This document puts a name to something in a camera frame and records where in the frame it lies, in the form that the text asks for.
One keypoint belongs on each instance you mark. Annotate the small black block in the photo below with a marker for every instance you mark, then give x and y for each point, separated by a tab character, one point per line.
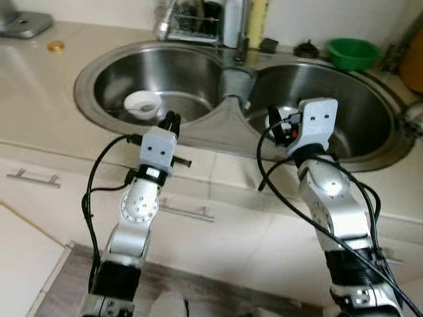
268	45

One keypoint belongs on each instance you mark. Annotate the small white bowl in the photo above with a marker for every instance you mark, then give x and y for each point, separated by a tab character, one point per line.
142	109

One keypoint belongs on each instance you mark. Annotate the green plastic bowl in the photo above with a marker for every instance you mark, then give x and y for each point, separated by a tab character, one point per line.
353	56

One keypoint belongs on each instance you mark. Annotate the grey metal plate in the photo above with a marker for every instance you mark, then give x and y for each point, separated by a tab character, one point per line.
23	23

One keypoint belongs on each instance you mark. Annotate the white flat panel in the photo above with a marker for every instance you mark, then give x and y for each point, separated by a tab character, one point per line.
26	264

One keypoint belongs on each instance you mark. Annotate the wooden cutting board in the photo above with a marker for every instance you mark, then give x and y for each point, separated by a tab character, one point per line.
413	66

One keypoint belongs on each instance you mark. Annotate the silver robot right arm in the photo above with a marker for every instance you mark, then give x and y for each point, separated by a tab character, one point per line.
337	211

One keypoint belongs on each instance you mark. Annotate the stainless steel double sink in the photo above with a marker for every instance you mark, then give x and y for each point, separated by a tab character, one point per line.
225	129

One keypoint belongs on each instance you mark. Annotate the black sink plug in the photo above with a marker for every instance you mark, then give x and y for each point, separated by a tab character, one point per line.
307	49

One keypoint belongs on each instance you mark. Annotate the grey metal rod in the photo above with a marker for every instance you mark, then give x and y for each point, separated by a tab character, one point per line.
403	39

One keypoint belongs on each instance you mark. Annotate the grey dish cloth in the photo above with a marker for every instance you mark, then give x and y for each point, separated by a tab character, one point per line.
238	80

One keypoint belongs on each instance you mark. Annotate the yellow upright strip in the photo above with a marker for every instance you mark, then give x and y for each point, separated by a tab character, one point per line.
258	23

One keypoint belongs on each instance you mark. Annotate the plain white bottle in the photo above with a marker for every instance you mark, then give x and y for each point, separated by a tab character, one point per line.
236	23

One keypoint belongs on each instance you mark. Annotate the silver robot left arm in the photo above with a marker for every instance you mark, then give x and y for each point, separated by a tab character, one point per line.
135	211

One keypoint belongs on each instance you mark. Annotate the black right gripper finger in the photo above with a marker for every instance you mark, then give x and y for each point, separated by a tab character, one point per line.
285	119
277	134

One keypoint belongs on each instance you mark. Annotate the grey robot left leg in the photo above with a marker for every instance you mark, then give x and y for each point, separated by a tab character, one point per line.
168	307

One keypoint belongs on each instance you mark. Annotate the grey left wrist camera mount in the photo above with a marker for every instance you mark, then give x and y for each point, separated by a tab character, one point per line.
158	150

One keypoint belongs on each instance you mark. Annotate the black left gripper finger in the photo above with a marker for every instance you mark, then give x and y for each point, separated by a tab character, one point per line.
176	123
166	123

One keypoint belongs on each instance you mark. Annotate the small brass round cap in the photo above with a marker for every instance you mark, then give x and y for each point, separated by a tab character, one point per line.
56	47

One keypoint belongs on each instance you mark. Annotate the white cabinet door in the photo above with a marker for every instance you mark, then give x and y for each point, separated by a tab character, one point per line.
66	208
218	251
410	267

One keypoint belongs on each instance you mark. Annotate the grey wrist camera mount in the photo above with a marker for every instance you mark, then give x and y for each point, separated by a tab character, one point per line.
317	125
158	150

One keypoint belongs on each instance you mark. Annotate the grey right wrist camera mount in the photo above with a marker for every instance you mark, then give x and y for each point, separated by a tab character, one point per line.
317	125

